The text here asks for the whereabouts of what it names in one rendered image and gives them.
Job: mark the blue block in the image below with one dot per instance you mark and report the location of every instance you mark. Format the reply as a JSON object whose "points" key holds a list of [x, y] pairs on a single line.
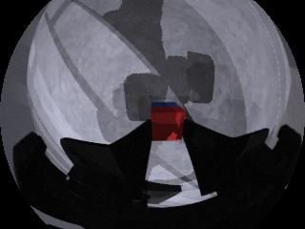
{"points": [[162, 104]]}

